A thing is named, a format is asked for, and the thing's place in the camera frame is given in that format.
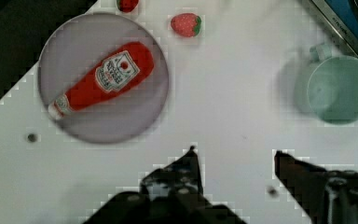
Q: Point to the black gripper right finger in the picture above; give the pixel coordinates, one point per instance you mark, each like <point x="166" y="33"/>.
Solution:
<point x="327" y="197"/>

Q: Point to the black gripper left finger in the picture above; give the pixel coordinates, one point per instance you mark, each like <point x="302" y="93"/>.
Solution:
<point x="169" y="195"/>

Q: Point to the mint green mug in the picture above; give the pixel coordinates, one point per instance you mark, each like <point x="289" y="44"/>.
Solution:
<point x="327" y="88"/>

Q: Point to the red ketchup bottle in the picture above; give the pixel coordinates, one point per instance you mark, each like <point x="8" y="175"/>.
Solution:
<point x="122" y="70"/>

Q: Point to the black toaster oven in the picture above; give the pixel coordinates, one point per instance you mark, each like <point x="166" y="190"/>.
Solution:
<point x="340" y="18"/>

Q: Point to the dark red toy strawberry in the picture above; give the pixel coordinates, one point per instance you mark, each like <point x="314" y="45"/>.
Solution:
<point x="127" y="6"/>

